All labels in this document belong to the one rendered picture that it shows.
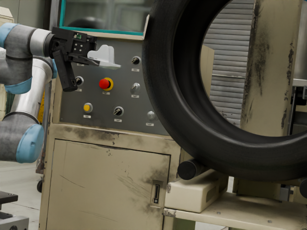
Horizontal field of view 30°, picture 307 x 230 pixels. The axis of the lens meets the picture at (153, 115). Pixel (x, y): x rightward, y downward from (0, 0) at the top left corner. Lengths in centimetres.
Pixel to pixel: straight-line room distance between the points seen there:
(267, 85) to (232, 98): 943
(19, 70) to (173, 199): 58
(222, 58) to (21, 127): 966
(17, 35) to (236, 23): 973
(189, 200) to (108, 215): 90
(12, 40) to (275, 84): 75
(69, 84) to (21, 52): 17
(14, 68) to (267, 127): 73
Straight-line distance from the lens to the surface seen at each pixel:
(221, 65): 1122
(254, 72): 168
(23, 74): 164
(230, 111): 1112
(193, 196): 135
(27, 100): 182
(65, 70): 155
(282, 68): 167
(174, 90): 133
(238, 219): 135
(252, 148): 130
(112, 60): 154
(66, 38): 156
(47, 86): 526
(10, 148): 168
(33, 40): 158
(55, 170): 228
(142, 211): 216
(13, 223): 167
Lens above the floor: 109
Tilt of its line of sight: 3 degrees down
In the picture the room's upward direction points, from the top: 6 degrees clockwise
